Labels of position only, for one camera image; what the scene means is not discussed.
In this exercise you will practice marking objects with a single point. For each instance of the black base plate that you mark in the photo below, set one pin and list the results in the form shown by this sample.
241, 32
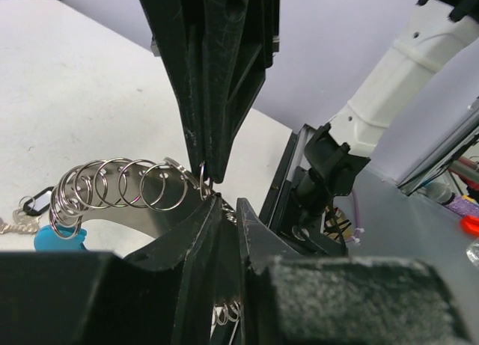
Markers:
299, 207

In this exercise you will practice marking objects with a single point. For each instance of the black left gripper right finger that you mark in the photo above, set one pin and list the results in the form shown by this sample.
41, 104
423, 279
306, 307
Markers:
288, 298

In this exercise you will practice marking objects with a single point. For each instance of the black tag key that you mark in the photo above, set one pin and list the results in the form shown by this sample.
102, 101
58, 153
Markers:
27, 216

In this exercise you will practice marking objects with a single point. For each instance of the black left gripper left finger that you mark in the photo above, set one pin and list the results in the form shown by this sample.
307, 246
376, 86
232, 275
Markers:
163, 293

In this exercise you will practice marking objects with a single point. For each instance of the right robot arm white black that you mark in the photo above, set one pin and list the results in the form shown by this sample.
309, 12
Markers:
437, 30

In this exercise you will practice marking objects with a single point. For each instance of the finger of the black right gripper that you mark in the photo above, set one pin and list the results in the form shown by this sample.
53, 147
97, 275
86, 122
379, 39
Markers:
240, 39
178, 29

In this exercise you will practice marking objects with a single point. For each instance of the aluminium rail frame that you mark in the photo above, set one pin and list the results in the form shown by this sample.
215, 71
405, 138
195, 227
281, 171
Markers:
437, 161

